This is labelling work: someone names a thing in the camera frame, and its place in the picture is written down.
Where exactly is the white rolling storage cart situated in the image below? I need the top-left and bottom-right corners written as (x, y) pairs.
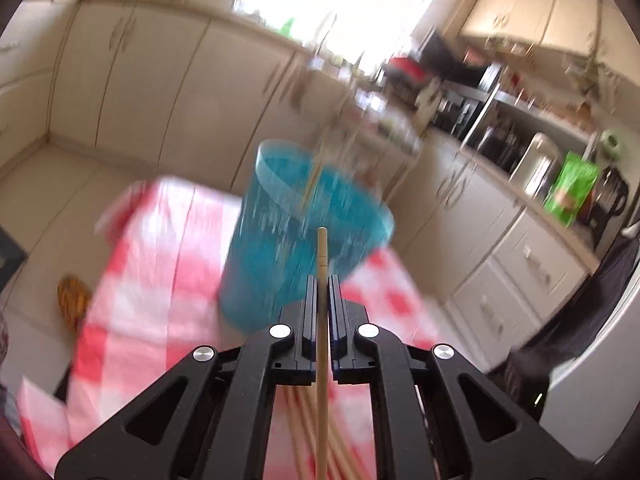
top-left (314, 68), bottom-right (424, 203)

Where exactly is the white electric kettle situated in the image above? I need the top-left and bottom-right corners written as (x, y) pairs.
top-left (510, 132), bottom-right (564, 203)

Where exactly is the green snack bag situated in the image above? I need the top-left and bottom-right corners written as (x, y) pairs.
top-left (544, 152), bottom-right (600, 226)

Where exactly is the black toaster oven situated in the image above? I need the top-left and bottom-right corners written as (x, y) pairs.
top-left (432, 81), bottom-right (489, 142)

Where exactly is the red white checkered tablecloth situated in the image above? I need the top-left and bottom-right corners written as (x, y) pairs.
top-left (17, 177), bottom-right (442, 479)

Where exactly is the yellow patterned slipper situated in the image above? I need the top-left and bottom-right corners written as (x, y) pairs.
top-left (58, 274), bottom-right (92, 333)

